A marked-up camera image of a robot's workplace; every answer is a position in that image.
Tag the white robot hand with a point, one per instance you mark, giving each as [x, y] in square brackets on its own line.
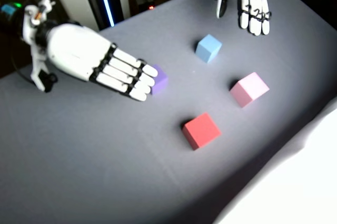
[252, 5]
[76, 47]

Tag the small blue cube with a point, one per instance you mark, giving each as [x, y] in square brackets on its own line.
[208, 47]

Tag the small purple cube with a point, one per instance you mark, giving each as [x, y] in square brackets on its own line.
[161, 81]

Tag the red cube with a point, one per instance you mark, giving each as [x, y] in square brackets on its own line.
[201, 130]

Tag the pink cube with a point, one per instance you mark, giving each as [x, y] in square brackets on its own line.
[248, 89]

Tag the grey table cloth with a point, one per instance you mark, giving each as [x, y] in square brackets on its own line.
[105, 155]

